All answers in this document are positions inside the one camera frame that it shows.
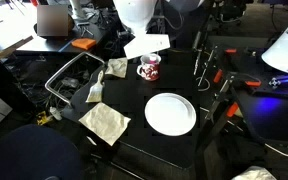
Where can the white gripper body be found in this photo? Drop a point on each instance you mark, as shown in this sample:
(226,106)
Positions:
(147,45)

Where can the red white floral mug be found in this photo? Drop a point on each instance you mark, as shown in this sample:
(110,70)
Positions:
(149,70)

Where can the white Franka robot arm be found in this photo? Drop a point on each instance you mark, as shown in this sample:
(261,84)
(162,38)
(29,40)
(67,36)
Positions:
(134,13)

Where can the small crumpled beige paper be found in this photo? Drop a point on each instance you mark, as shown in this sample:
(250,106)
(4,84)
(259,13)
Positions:
(117,67)

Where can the orange sponge block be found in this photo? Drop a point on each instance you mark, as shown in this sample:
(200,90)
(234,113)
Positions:
(83,43)

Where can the white round plate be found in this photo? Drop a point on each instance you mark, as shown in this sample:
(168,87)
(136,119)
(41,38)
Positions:
(170,114)

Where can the grey power strip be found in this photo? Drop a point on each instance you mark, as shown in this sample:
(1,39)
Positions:
(70,82)

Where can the large beige paper sheet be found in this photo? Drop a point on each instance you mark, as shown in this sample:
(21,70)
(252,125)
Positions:
(104,122)

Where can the yellow black small object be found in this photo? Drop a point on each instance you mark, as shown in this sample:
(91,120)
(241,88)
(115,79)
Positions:
(44,118)

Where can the light wooden plank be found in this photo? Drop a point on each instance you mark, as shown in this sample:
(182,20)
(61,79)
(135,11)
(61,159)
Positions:
(7,50)

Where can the dark blue chair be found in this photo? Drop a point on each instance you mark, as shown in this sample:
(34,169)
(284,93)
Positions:
(30,153)

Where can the white crumpled bag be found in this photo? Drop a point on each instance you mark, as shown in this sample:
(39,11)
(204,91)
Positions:
(254,174)

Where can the bent metal tube frame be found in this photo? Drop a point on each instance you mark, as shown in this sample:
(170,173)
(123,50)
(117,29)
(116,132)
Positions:
(55,90)

